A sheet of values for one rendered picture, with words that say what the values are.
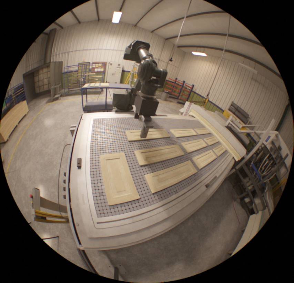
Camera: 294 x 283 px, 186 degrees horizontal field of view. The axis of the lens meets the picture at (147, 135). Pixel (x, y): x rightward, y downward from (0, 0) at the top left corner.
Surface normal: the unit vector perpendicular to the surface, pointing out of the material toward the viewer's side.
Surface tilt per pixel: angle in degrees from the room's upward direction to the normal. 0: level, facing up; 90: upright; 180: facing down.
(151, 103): 90
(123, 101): 90
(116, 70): 90
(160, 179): 0
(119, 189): 0
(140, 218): 0
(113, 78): 90
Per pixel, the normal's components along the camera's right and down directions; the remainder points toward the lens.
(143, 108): 0.28, 0.68
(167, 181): 0.31, -0.59
